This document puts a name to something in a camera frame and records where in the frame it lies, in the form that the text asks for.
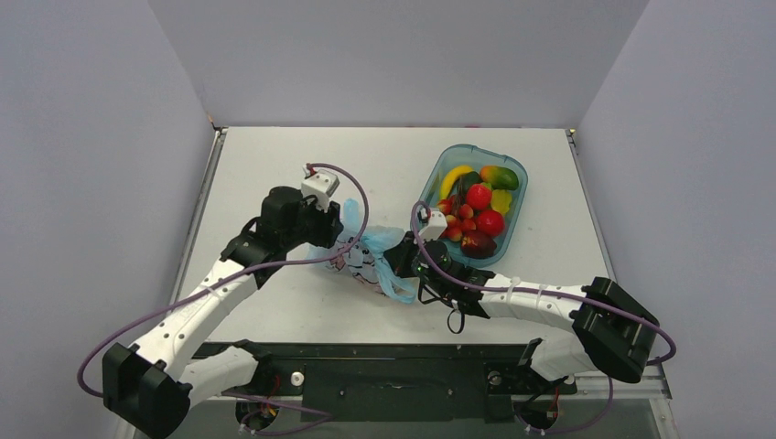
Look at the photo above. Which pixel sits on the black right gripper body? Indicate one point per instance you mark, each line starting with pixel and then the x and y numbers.
pixel 410 251

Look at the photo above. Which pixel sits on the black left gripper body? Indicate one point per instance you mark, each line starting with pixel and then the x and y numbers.
pixel 316 226

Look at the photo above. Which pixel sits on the light blue plastic bag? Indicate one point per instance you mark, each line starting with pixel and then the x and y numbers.
pixel 365 261

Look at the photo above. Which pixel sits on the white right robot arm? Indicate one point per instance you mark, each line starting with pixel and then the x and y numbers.
pixel 601 326

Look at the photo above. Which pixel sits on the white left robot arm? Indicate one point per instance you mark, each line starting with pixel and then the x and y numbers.
pixel 144 383

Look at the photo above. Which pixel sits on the fake cherry bunch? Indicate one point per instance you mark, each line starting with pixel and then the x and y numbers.
pixel 459 220

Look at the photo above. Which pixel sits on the dark red fake fruit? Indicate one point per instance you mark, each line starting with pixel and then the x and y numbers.
pixel 477 245

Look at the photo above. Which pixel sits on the yellow fake banana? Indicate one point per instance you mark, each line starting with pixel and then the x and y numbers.
pixel 450 179

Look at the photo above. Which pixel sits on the red fake apple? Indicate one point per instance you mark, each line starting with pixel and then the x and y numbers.
pixel 490 222

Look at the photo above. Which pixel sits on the red fake strawberry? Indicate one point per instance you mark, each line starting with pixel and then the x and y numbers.
pixel 478 196

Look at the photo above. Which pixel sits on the yellow fake starfruit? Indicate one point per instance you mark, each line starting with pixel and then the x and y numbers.
pixel 501 201

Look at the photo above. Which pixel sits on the green orange fake mango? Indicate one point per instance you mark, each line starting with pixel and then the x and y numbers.
pixel 500 178

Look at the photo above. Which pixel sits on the teal plastic fruit tray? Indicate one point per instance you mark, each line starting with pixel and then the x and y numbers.
pixel 477 158

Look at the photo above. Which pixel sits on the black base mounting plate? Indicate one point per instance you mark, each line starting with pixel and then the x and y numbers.
pixel 401 383

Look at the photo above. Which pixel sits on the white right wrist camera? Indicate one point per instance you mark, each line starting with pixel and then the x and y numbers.
pixel 434 225

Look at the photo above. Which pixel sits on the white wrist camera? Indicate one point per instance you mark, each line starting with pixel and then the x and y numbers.
pixel 434 225
pixel 319 187

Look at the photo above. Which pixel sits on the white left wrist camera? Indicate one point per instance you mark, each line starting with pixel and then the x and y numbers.
pixel 319 187

